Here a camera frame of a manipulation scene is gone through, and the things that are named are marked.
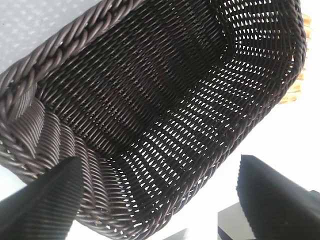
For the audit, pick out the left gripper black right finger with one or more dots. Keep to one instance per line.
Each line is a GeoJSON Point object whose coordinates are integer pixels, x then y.
{"type": "Point", "coordinates": [277, 205]}

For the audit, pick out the dark brown wicker basket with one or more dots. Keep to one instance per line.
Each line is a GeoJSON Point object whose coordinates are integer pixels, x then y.
{"type": "Point", "coordinates": [140, 87]}

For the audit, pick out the striped long bread loaf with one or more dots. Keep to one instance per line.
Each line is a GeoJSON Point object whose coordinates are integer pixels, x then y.
{"type": "Point", "coordinates": [295, 91]}

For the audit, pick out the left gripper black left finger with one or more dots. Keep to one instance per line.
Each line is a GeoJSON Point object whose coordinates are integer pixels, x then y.
{"type": "Point", "coordinates": [42, 207]}

